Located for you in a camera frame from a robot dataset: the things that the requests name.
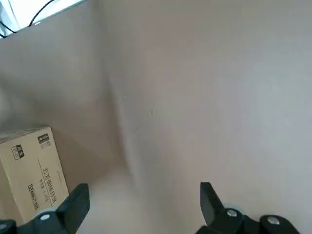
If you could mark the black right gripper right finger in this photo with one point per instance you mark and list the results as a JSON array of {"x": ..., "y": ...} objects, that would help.
[{"x": 212, "y": 207}]

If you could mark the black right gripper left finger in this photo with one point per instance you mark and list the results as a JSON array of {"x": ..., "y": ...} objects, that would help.
[{"x": 73, "y": 207}]

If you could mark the brown cardboard box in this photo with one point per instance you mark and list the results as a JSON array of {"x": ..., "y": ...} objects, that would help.
[{"x": 29, "y": 165}]

